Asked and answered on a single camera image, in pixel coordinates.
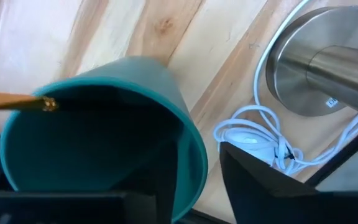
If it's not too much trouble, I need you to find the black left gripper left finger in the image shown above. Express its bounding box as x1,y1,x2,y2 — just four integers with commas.
116,138,180,224

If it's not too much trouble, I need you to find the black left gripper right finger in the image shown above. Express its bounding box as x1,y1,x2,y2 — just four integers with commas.
219,141,358,224

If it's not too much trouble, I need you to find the wooden handled paint brush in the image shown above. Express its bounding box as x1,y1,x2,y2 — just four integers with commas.
0,90,59,113

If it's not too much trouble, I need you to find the teal plastic cup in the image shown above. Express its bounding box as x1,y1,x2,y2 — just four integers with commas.
0,55,209,223

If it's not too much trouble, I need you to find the steel table lamp white shade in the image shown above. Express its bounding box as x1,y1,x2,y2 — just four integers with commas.
265,5,358,119

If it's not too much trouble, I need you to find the white round lamp with cord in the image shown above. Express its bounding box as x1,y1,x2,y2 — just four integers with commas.
213,0,358,177

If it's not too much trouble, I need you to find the black aluminium table frame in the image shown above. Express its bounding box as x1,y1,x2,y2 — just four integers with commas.
305,119,358,189

